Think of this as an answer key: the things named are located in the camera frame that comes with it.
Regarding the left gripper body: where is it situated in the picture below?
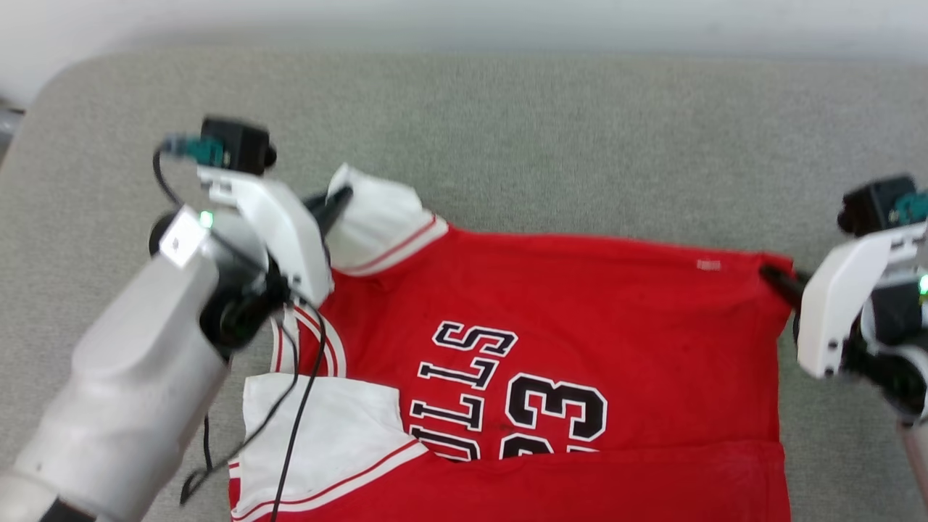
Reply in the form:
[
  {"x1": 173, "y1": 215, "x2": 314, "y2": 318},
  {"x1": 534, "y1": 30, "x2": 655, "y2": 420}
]
[{"x1": 149, "y1": 207, "x2": 291, "y2": 309}]

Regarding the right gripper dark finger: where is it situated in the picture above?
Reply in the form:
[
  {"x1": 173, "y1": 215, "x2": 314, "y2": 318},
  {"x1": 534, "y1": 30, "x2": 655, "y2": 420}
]
[{"x1": 759, "y1": 265, "x2": 805, "y2": 305}]

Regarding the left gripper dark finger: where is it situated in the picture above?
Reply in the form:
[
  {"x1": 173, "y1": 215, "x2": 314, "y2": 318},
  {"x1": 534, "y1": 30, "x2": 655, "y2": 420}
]
[{"x1": 304, "y1": 186, "x2": 355, "y2": 236}]

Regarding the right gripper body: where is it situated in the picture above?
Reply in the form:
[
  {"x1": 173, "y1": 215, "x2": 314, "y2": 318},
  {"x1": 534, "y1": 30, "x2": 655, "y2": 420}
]
[{"x1": 841, "y1": 268, "x2": 928, "y2": 421}]

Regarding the red white basketball jersey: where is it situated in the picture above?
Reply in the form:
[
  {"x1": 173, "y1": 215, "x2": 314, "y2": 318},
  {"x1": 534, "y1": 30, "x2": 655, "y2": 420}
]
[{"x1": 228, "y1": 163, "x2": 795, "y2": 522}]

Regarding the grey fabric sofa cushion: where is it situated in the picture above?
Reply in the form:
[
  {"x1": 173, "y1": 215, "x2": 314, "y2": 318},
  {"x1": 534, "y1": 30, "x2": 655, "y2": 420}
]
[{"x1": 0, "y1": 47, "x2": 928, "y2": 522}]

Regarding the grey metal tube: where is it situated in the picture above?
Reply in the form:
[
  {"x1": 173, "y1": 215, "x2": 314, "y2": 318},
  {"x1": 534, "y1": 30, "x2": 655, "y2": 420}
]
[{"x1": 0, "y1": 98, "x2": 26, "y2": 157}]

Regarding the teal left camera connector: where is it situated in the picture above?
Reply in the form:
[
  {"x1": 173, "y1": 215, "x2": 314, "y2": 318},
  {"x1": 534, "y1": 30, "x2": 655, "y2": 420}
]
[{"x1": 161, "y1": 134, "x2": 225, "y2": 167}]

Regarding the teal camera connector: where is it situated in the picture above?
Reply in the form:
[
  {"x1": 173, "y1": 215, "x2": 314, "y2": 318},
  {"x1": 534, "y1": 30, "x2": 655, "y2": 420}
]
[
  {"x1": 161, "y1": 134, "x2": 225, "y2": 167},
  {"x1": 893, "y1": 190, "x2": 928, "y2": 225}
]

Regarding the teal right camera connector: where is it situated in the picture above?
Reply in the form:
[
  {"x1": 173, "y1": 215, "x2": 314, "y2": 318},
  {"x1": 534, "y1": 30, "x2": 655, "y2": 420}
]
[{"x1": 893, "y1": 190, "x2": 928, "y2": 225}]

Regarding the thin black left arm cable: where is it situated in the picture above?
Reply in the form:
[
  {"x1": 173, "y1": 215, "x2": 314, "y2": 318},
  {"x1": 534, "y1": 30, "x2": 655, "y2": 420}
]
[{"x1": 152, "y1": 134, "x2": 327, "y2": 522}]

